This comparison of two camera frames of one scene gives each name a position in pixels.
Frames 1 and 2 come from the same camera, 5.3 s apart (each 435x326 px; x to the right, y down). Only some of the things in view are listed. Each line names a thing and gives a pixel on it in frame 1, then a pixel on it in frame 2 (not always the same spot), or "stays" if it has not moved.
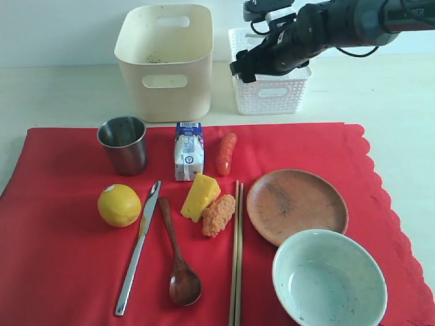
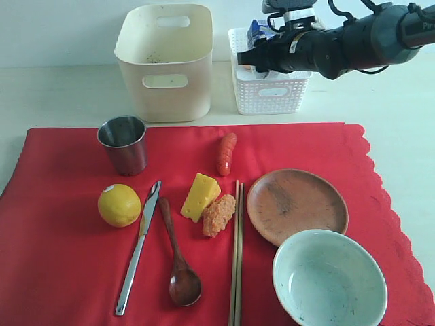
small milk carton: [189, 151] -> [257, 30]
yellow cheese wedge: [204, 191] stays
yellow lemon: [119, 206] stays
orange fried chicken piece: [215, 215] stays
